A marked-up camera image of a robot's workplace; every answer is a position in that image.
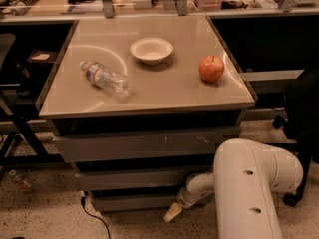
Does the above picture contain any long back workbench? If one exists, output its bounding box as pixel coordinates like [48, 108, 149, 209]
[1, 0, 319, 23]

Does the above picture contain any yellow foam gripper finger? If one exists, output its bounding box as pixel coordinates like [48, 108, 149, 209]
[163, 202, 183, 222]

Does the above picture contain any white paper bowl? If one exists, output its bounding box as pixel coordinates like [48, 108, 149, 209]
[130, 38, 173, 65]

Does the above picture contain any grey top drawer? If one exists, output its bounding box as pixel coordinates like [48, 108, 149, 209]
[53, 126, 240, 162]

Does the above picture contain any grey middle drawer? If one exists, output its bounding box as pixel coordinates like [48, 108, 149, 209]
[73, 163, 217, 192]

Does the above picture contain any grey bottom drawer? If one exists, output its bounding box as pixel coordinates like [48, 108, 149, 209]
[91, 186, 179, 213]

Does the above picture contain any black desk frame left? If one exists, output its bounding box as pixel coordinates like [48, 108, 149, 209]
[0, 33, 64, 181]

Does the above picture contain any red apple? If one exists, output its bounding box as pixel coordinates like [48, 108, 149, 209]
[198, 55, 225, 83]

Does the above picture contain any clear plastic water bottle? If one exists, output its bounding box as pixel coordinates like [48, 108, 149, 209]
[80, 60, 133, 101]

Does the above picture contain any black office chair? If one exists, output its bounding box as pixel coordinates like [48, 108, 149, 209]
[272, 67, 319, 207]

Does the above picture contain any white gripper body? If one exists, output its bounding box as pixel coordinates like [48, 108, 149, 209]
[176, 187, 213, 208]

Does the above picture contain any small bottle on floor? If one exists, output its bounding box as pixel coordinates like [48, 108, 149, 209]
[8, 169, 32, 192]

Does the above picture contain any black power cable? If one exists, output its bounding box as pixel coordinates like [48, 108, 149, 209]
[79, 196, 112, 239]

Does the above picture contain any grey drawer cabinet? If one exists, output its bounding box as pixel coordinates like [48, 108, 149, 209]
[35, 14, 258, 215]

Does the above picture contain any grey drawer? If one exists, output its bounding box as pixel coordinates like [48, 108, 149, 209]
[53, 126, 240, 162]
[73, 163, 217, 192]
[91, 186, 179, 213]

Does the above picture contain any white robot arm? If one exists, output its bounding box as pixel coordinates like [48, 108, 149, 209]
[164, 138, 303, 239]

